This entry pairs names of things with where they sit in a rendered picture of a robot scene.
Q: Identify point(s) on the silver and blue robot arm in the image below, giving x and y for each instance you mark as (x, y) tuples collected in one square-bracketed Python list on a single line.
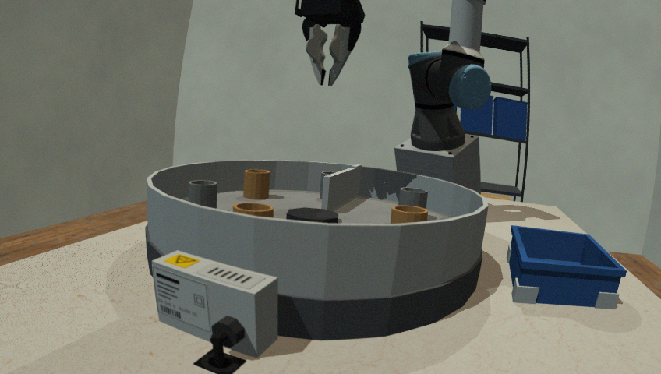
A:
[(455, 76)]

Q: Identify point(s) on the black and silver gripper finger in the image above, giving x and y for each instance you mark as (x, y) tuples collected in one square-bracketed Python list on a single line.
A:
[(342, 44), (315, 40)]

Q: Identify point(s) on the dark grey metal sleeve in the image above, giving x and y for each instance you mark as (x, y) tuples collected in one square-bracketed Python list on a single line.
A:
[(204, 193), (413, 197), (324, 173)]

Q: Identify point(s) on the bronze bushing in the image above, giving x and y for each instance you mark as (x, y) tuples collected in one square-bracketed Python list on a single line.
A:
[(408, 214), (255, 209), (256, 184)]

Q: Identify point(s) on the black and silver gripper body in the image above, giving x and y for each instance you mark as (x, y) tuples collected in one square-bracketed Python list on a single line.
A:
[(326, 11)]

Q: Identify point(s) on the blue crate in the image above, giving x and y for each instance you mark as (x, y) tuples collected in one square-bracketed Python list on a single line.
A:
[(567, 278)]

